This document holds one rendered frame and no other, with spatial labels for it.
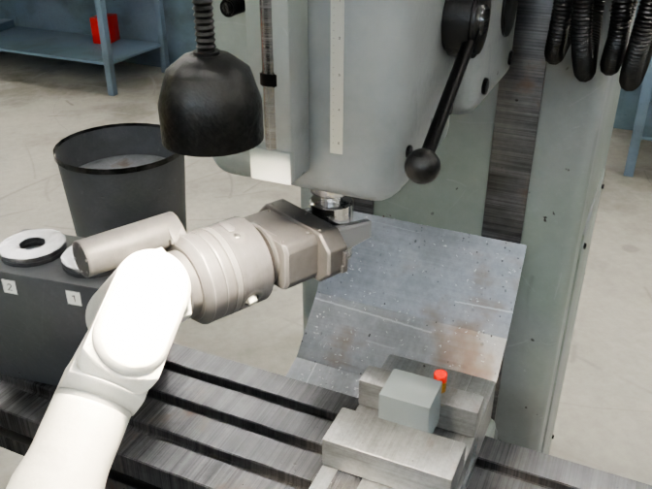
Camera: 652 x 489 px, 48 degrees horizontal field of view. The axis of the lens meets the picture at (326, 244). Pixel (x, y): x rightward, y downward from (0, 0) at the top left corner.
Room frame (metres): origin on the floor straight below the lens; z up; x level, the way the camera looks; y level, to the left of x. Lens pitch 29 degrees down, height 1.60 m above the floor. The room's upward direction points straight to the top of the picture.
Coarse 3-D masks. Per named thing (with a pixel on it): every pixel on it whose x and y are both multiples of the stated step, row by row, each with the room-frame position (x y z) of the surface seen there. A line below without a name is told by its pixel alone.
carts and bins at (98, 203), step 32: (96, 128) 2.72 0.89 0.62; (128, 128) 2.76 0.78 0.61; (64, 160) 2.55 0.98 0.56; (96, 160) 2.68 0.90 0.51; (128, 160) 2.68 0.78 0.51; (160, 160) 2.38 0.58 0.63; (96, 192) 2.31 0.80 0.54; (128, 192) 2.32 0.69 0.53; (160, 192) 2.38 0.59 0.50; (96, 224) 2.33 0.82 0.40
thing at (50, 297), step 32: (0, 256) 0.88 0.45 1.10; (32, 256) 0.86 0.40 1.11; (64, 256) 0.86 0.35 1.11; (0, 288) 0.85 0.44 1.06; (32, 288) 0.83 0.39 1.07; (64, 288) 0.82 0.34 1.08; (96, 288) 0.80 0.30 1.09; (0, 320) 0.85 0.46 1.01; (32, 320) 0.84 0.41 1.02; (64, 320) 0.82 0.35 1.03; (0, 352) 0.86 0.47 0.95; (32, 352) 0.84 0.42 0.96; (64, 352) 0.82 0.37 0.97
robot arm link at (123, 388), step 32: (128, 256) 0.53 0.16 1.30; (160, 256) 0.54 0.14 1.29; (128, 288) 0.51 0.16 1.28; (160, 288) 0.52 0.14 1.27; (96, 320) 0.48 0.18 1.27; (128, 320) 0.49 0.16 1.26; (160, 320) 0.50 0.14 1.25; (96, 352) 0.46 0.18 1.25; (128, 352) 0.47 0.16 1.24; (160, 352) 0.48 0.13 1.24; (64, 384) 0.46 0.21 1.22; (96, 384) 0.45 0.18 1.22; (128, 384) 0.46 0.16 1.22; (128, 416) 0.46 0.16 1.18
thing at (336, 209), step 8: (312, 200) 0.70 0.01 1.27; (320, 200) 0.70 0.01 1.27; (344, 200) 0.70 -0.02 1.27; (352, 200) 0.70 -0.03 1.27; (312, 208) 0.69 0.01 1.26; (320, 208) 0.68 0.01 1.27; (328, 208) 0.68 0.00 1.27; (336, 208) 0.68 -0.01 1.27; (344, 208) 0.68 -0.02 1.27; (352, 208) 0.69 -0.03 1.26; (328, 216) 0.68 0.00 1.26; (336, 216) 0.68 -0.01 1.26
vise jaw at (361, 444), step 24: (336, 432) 0.62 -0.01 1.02; (360, 432) 0.62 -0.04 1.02; (384, 432) 0.62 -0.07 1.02; (408, 432) 0.62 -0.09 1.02; (336, 456) 0.60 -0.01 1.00; (360, 456) 0.59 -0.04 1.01; (384, 456) 0.58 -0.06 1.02; (408, 456) 0.58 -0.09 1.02; (432, 456) 0.58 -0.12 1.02; (456, 456) 0.58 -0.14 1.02; (384, 480) 0.58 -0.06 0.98; (408, 480) 0.57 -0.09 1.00; (432, 480) 0.56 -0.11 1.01; (456, 480) 0.57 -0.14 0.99
